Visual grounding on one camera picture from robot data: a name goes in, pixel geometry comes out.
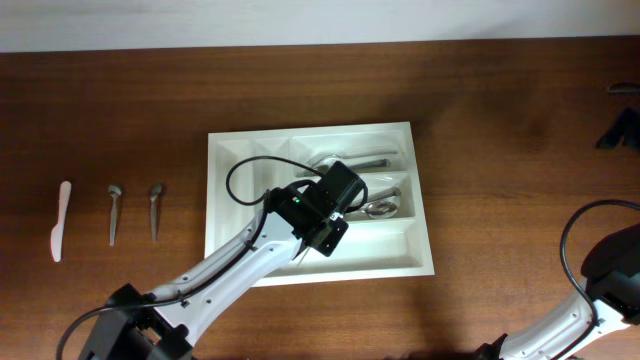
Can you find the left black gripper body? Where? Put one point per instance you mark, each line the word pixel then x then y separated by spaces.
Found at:
pixel 337 237

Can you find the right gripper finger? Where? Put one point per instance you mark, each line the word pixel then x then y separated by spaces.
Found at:
pixel 613 136
pixel 631 132

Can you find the steel fork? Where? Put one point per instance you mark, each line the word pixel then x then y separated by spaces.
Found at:
pixel 330 159
pixel 380 163

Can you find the steel tablespoon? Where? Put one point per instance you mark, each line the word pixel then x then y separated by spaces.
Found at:
pixel 379 210
pixel 384 195

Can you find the small steel teaspoon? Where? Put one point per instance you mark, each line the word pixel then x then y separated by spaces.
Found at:
pixel 115 192
pixel 155 193

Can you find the white plastic knife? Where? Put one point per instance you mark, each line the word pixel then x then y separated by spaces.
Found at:
pixel 57 233

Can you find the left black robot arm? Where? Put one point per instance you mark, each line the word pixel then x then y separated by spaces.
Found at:
pixel 167 322

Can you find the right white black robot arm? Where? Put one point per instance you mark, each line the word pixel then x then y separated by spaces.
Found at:
pixel 605 298

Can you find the white plastic cutlery tray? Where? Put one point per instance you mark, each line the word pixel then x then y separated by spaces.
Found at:
pixel 242 165

